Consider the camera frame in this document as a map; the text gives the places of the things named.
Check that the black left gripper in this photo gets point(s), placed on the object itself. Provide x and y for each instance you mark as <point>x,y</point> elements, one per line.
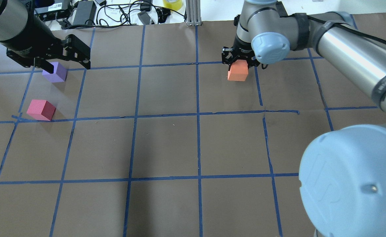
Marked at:
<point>26,39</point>

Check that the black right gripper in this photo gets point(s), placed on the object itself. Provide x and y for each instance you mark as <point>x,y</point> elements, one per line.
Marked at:
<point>241,49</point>

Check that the orange foam block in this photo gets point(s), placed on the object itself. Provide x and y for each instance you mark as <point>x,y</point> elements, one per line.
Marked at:
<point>238,71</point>

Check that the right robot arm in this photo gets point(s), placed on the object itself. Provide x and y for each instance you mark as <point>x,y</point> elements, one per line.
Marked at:
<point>342,173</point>

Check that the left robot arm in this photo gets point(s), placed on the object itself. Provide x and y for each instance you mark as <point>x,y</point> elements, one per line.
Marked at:
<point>13,18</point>

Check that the purple foam block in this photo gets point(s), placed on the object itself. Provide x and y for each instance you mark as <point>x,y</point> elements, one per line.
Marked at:
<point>58,75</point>

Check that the black power brick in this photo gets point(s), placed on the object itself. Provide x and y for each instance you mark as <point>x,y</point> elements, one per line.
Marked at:
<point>85,12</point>

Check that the pink foam block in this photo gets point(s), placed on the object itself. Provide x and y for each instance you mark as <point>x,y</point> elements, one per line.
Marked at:
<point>41,109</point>

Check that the yellow tape roll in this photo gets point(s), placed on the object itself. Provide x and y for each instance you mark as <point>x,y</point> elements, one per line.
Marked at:
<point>173,4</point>

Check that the brown paper table cover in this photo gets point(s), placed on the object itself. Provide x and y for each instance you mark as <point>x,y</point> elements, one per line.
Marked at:
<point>154,141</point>

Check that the aluminium frame post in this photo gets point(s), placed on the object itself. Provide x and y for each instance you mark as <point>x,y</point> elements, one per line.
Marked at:
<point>193,13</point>

